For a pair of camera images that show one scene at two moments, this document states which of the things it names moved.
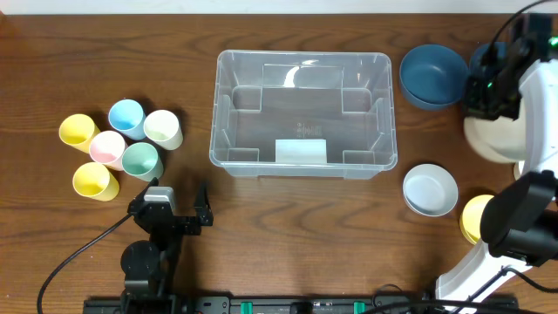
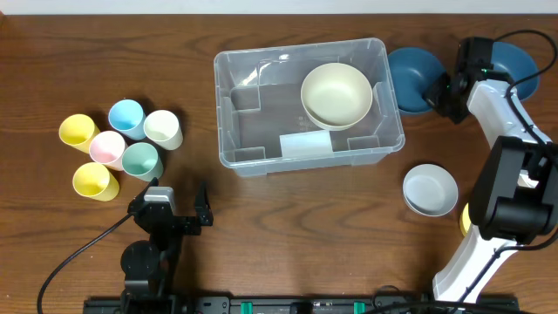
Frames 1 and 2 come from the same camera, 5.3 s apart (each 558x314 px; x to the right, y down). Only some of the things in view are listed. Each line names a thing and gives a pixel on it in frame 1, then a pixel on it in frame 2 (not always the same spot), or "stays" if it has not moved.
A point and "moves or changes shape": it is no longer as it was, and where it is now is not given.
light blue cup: (128, 117) stays
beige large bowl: (503, 139) moves or changes shape
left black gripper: (175, 222) stays
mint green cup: (140, 160) stays
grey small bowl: (430, 190) stays
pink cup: (107, 147) stays
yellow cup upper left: (78, 131) stays
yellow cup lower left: (93, 180) stays
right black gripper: (486, 103) -> (436, 96)
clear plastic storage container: (303, 113) moves or changes shape
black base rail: (378, 303) stays
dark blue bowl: (432, 77) moves or changes shape
